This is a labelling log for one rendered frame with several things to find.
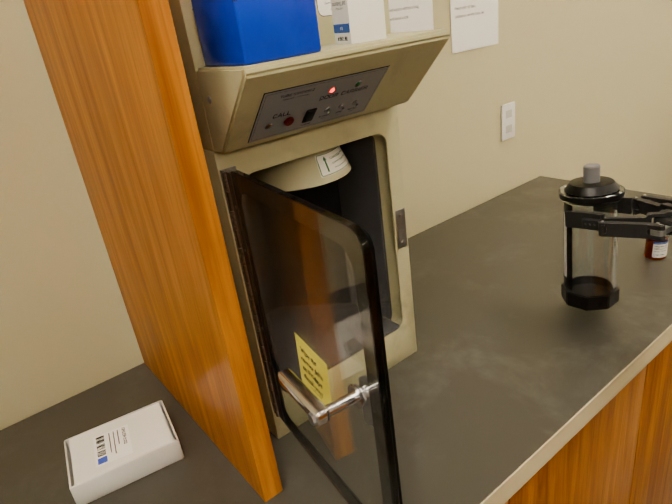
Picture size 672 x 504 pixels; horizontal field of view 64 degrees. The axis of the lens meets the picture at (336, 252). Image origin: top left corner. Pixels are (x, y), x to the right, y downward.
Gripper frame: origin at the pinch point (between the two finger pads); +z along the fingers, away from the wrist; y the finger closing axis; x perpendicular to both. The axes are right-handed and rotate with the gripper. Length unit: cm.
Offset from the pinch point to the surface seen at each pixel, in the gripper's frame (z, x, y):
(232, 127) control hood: 7, -30, 63
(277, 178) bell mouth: 20, -20, 52
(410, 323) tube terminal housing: 17.5, 13.1, 32.8
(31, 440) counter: 50, 17, 95
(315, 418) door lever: -12, -4, 71
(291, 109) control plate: 7, -30, 55
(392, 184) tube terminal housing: 14.8, -14.1, 34.1
